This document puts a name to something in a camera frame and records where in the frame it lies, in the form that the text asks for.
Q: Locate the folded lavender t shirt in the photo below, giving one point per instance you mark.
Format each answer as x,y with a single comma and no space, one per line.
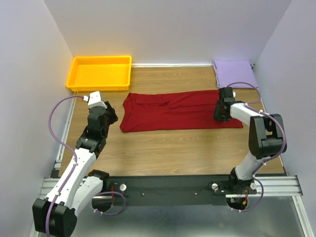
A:
238,73

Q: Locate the red t shirt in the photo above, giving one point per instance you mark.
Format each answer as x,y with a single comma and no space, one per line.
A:
173,111

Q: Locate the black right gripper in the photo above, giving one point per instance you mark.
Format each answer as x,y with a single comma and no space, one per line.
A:
217,115

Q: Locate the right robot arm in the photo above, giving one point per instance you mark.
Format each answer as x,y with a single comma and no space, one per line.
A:
266,139

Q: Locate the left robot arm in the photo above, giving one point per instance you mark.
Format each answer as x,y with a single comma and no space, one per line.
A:
56,214

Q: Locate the aluminium frame rail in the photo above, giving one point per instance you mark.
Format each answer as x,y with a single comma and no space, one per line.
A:
266,186

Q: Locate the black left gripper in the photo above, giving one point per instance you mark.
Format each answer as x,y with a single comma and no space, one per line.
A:
111,112

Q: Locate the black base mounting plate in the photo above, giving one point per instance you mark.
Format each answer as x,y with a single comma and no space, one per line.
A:
172,190

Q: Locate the yellow plastic bin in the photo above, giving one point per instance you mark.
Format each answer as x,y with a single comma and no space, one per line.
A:
99,73

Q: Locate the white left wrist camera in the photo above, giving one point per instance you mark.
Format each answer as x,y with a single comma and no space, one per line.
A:
95,99

